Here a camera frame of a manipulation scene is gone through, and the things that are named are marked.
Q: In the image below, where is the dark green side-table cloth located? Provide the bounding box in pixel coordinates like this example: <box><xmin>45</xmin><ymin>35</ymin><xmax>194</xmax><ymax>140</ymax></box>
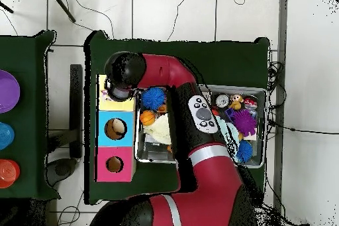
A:
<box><xmin>0</xmin><ymin>30</ymin><xmax>62</xmax><ymax>200</ymax></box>

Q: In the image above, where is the grey floor cable cover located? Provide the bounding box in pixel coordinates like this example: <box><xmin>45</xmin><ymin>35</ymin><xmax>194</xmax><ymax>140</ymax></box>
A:
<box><xmin>272</xmin><ymin>0</ymin><xmax>289</xmax><ymax>195</ymax></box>

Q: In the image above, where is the dark green tablecloth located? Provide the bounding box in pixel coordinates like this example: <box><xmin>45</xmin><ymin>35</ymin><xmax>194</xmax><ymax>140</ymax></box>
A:
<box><xmin>84</xmin><ymin>30</ymin><xmax>271</xmax><ymax>205</ymax></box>

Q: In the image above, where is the brown monkey plush toy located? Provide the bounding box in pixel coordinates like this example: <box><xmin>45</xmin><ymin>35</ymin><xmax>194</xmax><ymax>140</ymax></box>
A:
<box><xmin>228</xmin><ymin>93</ymin><xmax>244</xmax><ymax>111</ymax></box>

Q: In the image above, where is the wooden three-hole sorting box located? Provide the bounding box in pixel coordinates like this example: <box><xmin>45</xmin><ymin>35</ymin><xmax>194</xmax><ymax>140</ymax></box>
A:
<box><xmin>94</xmin><ymin>74</ymin><xmax>139</xmax><ymax>183</ymax></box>

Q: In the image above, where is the thin black floor cable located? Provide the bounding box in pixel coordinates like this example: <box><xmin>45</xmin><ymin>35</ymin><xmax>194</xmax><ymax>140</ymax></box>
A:
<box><xmin>166</xmin><ymin>0</ymin><xmax>192</xmax><ymax>42</ymax></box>

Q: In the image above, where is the dark tripod leg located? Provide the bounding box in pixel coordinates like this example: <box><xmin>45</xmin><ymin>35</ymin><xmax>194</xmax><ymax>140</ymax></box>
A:
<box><xmin>48</xmin><ymin>0</ymin><xmax>77</xmax><ymax>23</ymax></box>
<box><xmin>0</xmin><ymin>0</ymin><xmax>14</xmax><ymax>14</ymax></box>

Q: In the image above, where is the tangled black cable bundle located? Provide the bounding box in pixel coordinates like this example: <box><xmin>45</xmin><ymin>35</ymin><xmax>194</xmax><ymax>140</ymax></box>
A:
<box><xmin>266</xmin><ymin>60</ymin><xmax>288</xmax><ymax>142</ymax></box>

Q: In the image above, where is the cream cloth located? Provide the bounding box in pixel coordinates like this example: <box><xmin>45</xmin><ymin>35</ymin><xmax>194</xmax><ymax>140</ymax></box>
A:
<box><xmin>143</xmin><ymin>113</ymin><xmax>172</xmax><ymax>145</ymax></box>

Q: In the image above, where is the silver drink can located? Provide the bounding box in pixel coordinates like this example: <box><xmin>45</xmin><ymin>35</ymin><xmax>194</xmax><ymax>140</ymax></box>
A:
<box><xmin>215</xmin><ymin>93</ymin><xmax>229</xmax><ymax>108</ymax></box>

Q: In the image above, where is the purple plastic bowl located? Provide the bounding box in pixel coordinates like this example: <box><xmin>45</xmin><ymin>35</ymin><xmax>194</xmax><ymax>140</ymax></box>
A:
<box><xmin>0</xmin><ymin>69</ymin><xmax>21</xmax><ymax>114</ymax></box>

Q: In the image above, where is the orange plastic bowl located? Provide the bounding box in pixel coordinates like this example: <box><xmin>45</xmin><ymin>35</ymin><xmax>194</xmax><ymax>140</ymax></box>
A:
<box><xmin>0</xmin><ymin>158</ymin><xmax>21</xmax><ymax>189</ymax></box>

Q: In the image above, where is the blue plastic bowl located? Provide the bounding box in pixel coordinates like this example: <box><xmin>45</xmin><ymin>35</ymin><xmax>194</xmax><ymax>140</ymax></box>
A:
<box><xmin>0</xmin><ymin>121</ymin><xmax>15</xmax><ymax>150</ymax></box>

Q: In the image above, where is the purple spiky ball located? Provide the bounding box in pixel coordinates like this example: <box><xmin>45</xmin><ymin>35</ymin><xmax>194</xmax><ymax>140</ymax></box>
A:
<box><xmin>230</xmin><ymin>109</ymin><xmax>258</xmax><ymax>137</ymax></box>

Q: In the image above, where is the blue fuzzy ball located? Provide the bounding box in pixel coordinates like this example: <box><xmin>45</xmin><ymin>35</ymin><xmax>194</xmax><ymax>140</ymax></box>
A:
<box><xmin>141</xmin><ymin>87</ymin><xmax>166</xmax><ymax>111</ymax></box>
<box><xmin>235</xmin><ymin>139</ymin><xmax>254</xmax><ymax>163</ymax></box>

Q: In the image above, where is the orange toy basketball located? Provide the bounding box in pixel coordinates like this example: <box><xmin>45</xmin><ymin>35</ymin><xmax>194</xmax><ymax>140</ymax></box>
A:
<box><xmin>139</xmin><ymin>110</ymin><xmax>157</xmax><ymax>127</ymax></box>

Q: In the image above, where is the long black floor cable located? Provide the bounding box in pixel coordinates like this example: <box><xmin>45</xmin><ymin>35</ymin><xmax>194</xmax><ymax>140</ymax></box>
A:
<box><xmin>267</xmin><ymin>119</ymin><xmax>339</xmax><ymax>135</ymax></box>

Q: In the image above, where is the silver mesh bin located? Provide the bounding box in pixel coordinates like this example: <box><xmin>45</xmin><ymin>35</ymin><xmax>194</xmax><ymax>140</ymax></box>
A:
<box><xmin>134</xmin><ymin>84</ymin><xmax>267</xmax><ymax>169</ymax></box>

